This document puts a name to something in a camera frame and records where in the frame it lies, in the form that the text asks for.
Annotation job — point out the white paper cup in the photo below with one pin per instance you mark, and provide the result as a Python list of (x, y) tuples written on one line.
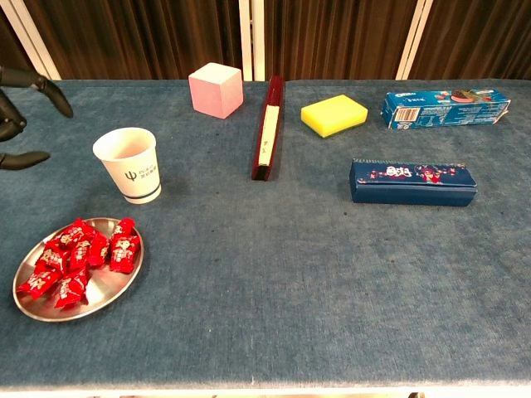
[(141, 174)]

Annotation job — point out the white frame post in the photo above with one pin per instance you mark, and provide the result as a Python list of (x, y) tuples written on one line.
[(414, 41), (245, 41), (32, 41), (259, 41)]

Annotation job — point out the yellow sponge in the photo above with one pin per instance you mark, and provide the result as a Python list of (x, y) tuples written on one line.
[(332, 112)]

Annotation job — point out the long dark red box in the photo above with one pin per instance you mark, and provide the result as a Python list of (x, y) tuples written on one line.
[(274, 91)]

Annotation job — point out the red candy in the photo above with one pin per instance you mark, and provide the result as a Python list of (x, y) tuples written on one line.
[(52, 259), (81, 255), (99, 250), (37, 285), (124, 227), (70, 236), (124, 253), (71, 289)]

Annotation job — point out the dark blue pencil case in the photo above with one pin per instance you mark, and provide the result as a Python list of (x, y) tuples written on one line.
[(410, 186)]

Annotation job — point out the dark brown curtain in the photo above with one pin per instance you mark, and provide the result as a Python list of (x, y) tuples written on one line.
[(477, 37), (12, 49), (340, 37), (145, 37)]

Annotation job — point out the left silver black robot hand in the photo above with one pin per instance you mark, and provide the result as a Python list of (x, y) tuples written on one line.
[(50, 89)]

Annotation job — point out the silver metal plate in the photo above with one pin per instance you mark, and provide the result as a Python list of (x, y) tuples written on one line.
[(103, 290)]

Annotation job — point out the pink foam cube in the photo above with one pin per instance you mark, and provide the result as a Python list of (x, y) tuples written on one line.
[(215, 95)]

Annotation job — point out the blue Oreo cookie box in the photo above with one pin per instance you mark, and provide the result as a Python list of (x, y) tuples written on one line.
[(448, 112)]

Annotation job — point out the blue table cloth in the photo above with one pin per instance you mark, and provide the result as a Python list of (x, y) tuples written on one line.
[(265, 269)]

